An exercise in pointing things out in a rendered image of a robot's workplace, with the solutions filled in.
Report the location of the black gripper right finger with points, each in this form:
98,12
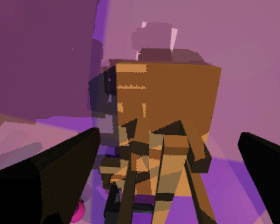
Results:
262,159

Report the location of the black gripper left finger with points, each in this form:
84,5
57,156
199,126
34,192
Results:
46,188

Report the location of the magenta ball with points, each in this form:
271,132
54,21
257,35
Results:
79,212

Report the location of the wooden toy catapult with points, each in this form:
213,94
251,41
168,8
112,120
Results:
164,112

